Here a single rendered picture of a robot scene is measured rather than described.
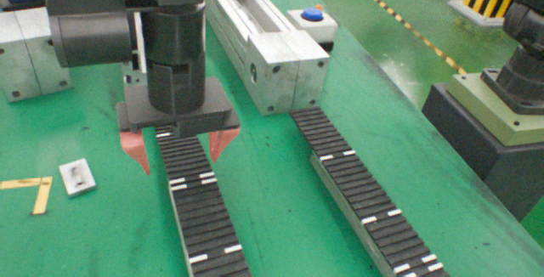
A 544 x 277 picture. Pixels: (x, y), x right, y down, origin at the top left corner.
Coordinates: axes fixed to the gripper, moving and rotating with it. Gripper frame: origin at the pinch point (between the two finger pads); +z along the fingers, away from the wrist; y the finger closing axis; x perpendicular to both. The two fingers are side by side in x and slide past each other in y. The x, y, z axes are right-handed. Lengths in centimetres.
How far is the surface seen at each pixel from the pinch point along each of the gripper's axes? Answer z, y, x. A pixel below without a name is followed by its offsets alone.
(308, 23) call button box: -3.0, -30.2, -27.8
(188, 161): -0.1, -0.8, 0.5
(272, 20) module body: -5.0, -21.4, -25.6
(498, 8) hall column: 67, -298, -178
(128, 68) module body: -2.3, 4.0, -18.4
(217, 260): -0.1, -0.6, 14.2
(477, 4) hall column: 70, -290, -193
